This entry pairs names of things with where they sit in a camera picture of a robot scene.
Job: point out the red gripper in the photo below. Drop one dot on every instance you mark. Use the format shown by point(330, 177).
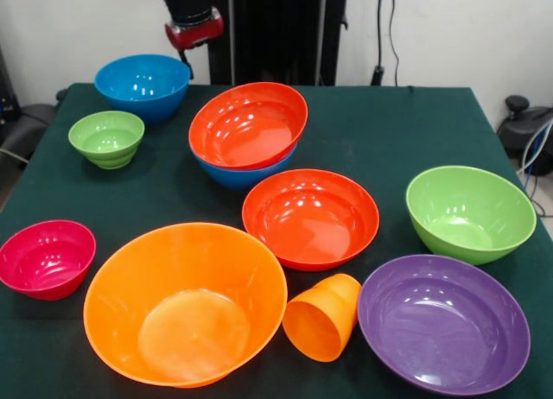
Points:
point(194, 34)

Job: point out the red-orange plastic bowl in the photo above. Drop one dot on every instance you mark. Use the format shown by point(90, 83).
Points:
point(246, 131)
point(311, 226)

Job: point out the blue plastic bowl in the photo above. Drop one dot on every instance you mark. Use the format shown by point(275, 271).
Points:
point(250, 179)
point(142, 101)

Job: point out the small green plastic bowl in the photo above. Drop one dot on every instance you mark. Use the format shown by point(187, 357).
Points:
point(106, 157)

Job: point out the black wheeled base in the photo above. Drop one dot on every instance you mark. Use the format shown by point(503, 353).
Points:
point(518, 131)
point(26, 127)

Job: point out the dark green tablecloth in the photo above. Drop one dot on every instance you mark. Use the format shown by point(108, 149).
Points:
point(389, 135)

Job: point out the large orange plastic bowl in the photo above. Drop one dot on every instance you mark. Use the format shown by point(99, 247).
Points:
point(186, 286)

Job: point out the pink plastic bowl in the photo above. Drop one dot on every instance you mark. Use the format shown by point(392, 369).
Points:
point(47, 261)

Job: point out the orange plastic cup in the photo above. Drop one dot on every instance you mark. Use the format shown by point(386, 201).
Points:
point(319, 325)

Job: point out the large green plastic bowl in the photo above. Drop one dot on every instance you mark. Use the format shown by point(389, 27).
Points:
point(471, 217)

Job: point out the purple plastic bowl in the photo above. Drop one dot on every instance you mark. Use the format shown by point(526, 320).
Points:
point(443, 325)

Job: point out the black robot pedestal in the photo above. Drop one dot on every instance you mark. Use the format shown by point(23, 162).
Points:
point(268, 27)

